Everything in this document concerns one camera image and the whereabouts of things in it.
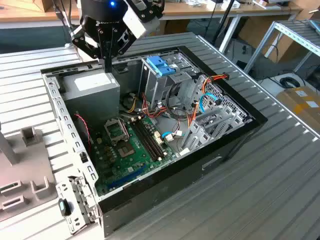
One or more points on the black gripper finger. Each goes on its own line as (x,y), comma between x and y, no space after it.
(125,41)
(85,48)

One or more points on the grey metal disk bay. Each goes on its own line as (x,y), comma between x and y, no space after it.
(197,130)

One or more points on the blue plastic drive latch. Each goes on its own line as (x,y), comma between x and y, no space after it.
(160,66)

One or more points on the grey power supply unit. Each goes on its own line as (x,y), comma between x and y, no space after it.
(92,100)

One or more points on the small cardboard box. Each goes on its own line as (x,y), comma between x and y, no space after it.
(175,26)

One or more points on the grey metal drive cage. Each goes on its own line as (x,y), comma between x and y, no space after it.
(155,87)

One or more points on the brown wooden box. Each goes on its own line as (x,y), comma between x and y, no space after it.
(45,6)

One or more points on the long wooden desk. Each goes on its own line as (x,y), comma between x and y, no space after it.
(30,15)

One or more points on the wooden desk white legs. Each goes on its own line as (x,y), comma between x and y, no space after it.
(190,11)

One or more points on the black RAM slot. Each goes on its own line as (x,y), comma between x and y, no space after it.
(153,140)
(150,140)
(146,140)
(143,140)

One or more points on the cream board power connector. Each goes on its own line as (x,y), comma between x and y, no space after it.
(158,138)

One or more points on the black tripod stand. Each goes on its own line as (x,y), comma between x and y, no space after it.
(226,17)

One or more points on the CPU socket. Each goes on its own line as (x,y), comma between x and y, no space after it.
(126,150)

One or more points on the green motherboard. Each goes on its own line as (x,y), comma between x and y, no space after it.
(130,165)

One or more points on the grey parts rack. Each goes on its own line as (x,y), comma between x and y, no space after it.
(27,162)

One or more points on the blue expansion slot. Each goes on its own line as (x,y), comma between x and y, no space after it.
(127,176)

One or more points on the black open PC case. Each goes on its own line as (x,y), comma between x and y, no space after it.
(175,180)

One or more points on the black latch teal button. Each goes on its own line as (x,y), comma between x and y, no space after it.
(63,207)

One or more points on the cardboard box yellow tape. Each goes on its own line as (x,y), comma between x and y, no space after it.
(300,105)

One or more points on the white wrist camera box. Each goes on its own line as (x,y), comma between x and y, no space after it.
(136,22)

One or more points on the grey slot retention bracket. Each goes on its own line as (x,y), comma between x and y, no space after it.
(82,200)

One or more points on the grey metal shelf frame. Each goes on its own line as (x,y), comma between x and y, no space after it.
(297,32)

